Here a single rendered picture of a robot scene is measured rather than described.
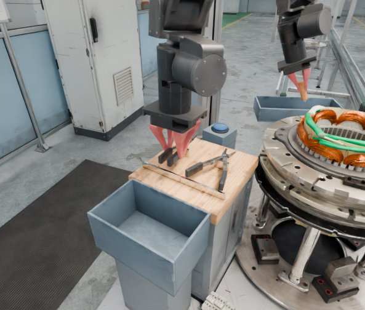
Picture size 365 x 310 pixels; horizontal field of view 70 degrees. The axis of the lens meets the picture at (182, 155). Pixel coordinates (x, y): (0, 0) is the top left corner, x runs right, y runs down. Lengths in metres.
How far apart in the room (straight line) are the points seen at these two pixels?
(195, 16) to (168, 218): 0.34
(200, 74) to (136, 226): 0.31
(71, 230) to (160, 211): 1.47
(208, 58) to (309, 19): 0.45
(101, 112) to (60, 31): 0.75
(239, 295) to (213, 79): 0.49
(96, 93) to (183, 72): 2.29
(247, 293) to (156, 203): 0.32
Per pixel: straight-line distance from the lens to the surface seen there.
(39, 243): 1.95
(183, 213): 0.47
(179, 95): 0.44
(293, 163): 0.53
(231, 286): 0.70
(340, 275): 0.72
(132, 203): 0.53
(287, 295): 0.69
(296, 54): 0.82
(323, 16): 0.78
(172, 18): 0.41
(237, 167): 0.54
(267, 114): 0.83
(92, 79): 2.61
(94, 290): 1.65
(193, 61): 0.36
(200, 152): 0.57
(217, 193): 0.45
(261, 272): 0.70
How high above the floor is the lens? 1.37
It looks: 33 degrees down
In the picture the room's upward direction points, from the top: straight up
